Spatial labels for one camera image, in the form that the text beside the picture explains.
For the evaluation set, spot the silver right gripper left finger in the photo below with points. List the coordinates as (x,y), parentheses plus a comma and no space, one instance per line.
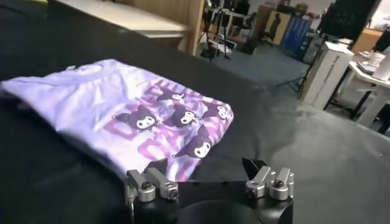
(152,182)

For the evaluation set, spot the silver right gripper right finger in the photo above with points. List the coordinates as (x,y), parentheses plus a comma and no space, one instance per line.
(268,182)

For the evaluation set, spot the purple printed t-shirt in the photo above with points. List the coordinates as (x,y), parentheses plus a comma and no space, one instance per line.
(106,115)

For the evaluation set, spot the black table cover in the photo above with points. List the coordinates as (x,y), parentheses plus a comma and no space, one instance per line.
(36,12)
(289,158)

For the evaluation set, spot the tall white cardboard box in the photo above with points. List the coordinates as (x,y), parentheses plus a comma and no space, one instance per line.
(326,73)

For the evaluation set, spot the white side table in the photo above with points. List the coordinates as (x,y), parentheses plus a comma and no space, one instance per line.
(381,91)

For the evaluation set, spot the black background tripod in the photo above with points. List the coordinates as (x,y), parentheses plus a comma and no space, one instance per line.
(210,45)

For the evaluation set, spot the blue boxes stack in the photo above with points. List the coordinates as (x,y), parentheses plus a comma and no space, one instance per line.
(297,36)

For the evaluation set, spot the grey tablet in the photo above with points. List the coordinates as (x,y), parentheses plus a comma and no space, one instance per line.
(365,67)

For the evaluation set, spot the yellow poster with silhouette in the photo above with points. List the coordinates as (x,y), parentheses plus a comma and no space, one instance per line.
(277,27)

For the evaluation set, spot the white desk gadget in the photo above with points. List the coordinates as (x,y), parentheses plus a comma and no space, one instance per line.
(376,59)

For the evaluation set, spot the white desk table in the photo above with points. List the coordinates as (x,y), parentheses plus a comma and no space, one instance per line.
(122,16)

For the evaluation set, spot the black monitor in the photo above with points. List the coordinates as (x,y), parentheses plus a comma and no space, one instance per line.
(347,18)

